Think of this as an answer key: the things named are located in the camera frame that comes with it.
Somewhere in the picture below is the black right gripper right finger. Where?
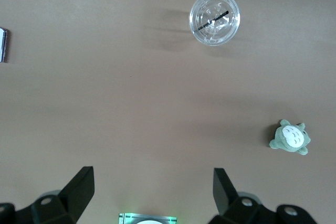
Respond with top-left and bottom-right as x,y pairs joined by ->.
208,167 -> 324,224

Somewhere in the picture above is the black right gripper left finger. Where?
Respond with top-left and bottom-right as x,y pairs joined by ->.
0,166 -> 95,224

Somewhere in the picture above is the grey green Totoro plush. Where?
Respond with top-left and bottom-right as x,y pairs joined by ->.
269,119 -> 311,156

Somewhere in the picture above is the brown table cover sheet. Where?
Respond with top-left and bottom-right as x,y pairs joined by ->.
0,0 -> 336,224

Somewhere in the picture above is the clear plastic cup with lid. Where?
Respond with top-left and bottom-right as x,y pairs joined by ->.
188,0 -> 241,47

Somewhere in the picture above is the black drinking straw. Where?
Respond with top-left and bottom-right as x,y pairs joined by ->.
198,10 -> 229,30

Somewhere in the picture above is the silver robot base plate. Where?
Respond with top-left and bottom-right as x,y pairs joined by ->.
118,212 -> 178,224

